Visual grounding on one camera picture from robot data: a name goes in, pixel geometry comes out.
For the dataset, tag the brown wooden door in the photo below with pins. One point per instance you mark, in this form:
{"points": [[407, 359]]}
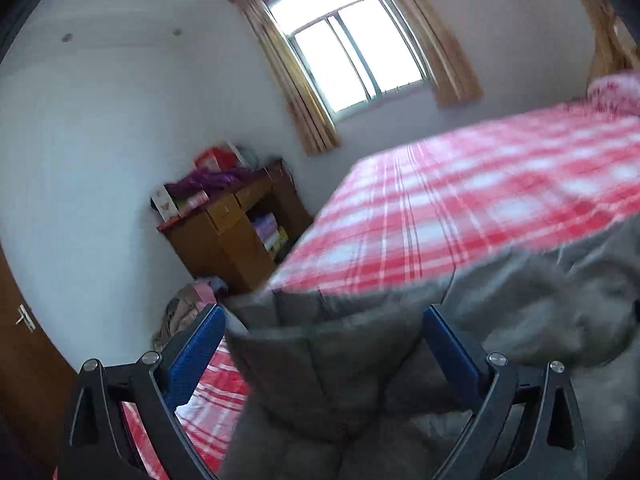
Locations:
{"points": [[30, 385]]}

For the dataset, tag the beige patterned curtain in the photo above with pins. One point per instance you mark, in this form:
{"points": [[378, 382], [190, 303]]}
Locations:
{"points": [[607, 45], [295, 90], [445, 50]]}

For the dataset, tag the white printed box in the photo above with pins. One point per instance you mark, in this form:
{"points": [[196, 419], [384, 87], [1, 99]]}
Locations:
{"points": [[165, 202]]}

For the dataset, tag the purple puffer jacket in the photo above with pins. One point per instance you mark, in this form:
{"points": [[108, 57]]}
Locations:
{"points": [[210, 180]]}

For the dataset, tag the wooden desk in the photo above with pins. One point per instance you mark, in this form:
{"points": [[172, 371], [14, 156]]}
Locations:
{"points": [[215, 240]]}

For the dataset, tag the red gift box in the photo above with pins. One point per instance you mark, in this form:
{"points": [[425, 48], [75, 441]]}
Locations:
{"points": [[212, 157]]}

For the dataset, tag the yellow box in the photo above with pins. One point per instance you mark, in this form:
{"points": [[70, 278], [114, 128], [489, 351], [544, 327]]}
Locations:
{"points": [[277, 241]]}

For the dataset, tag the pink quilt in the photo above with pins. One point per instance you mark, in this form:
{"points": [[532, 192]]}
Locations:
{"points": [[617, 92]]}

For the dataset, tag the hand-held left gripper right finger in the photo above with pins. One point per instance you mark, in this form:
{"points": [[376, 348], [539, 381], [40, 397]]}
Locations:
{"points": [[452, 355]]}

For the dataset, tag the flat red box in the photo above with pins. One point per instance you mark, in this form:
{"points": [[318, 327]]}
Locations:
{"points": [[192, 201]]}

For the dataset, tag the window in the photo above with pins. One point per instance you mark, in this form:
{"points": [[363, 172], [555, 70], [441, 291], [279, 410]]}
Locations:
{"points": [[350, 60]]}

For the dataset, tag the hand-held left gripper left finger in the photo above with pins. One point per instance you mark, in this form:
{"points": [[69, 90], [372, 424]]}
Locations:
{"points": [[195, 355]]}

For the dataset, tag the pile of clothes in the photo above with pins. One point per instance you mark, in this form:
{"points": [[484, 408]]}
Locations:
{"points": [[180, 310]]}

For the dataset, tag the bed with red plaid sheet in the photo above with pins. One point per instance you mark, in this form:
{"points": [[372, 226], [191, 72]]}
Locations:
{"points": [[475, 185]]}

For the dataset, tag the grey puffer jacket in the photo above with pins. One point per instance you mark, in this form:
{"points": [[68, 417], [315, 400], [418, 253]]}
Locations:
{"points": [[325, 360]]}

